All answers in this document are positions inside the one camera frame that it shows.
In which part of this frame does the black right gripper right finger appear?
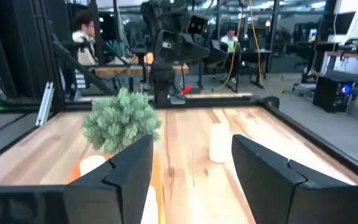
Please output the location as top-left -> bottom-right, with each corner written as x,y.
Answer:
232,134 -> 358,224

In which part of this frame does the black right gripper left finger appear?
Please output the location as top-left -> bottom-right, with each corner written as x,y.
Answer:
62,134 -> 154,224

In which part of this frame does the white pill bottle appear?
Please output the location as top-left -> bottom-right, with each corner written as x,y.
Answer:
79,154 -> 108,177
140,185 -> 160,224
209,122 -> 231,164

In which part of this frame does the person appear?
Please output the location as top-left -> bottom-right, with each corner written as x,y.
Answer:
221,27 -> 241,78
71,11 -> 98,66

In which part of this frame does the wooden background desk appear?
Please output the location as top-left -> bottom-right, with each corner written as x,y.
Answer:
93,52 -> 190,78

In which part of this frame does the green succulent in patterned pot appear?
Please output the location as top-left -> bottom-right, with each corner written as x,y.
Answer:
82,88 -> 163,155

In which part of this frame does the black computer with blue light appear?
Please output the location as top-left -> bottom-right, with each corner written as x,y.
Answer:
312,75 -> 354,113

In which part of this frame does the silver aluminium extrusion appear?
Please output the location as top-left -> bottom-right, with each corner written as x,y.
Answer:
35,81 -> 55,127

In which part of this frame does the black monitor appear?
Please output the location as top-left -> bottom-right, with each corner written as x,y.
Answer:
334,11 -> 357,35

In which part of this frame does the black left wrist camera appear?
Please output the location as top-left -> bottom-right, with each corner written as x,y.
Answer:
186,12 -> 210,37

